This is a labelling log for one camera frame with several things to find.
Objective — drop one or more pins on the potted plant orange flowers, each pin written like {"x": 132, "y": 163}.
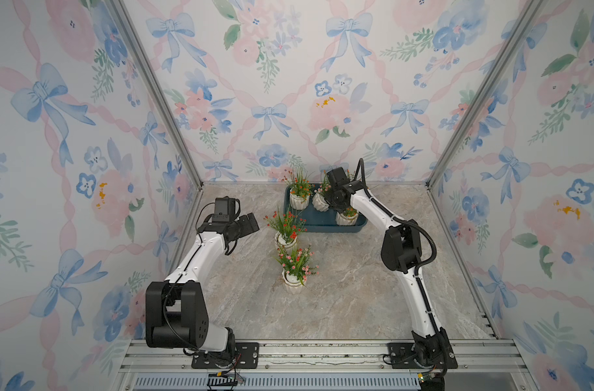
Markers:
{"x": 347, "y": 218}
{"x": 350, "y": 175}

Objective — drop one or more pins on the potted plant orange flowers front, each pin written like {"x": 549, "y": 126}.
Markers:
{"x": 347, "y": 218}

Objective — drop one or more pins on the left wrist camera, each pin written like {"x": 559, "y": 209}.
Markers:
{"x": 226, "y": 210}

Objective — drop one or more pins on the potted plant red flowers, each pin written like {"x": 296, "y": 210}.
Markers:
{"x": 288, "y": 227}
{"x": 300, "y": 188}

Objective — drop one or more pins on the potted plant pink flowers front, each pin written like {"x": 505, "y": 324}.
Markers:
{"x": 296, "y": 267}

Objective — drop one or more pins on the teal plastic storage box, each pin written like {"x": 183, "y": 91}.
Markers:
{"x": 322, "y": 222}

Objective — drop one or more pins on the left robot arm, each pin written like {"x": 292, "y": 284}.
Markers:
{"x": 176, "y": 311}

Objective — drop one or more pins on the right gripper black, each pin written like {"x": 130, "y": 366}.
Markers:
{"x": 331, "y": 190}

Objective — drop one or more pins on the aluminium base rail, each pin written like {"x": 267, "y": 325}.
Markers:
{"x": 329, "y": 365}

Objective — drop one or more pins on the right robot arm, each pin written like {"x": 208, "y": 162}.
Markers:
{"x": 406, "y": 249}

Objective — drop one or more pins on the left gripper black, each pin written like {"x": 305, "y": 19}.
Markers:
{"x": 247, "y": 228}

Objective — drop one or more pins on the potted plant pink flowers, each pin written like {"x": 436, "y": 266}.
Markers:
{"x": 319, "y": 200}
{"x": 296, "y": 267}

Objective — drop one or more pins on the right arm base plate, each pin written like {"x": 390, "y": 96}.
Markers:
{"x": 405, "y": 355}

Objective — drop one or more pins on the potted plant red flowers back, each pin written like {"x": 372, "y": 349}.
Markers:
{"x": 288, "y": 227}

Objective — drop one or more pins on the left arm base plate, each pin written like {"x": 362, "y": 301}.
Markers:
{"x": 241, "y": 355}

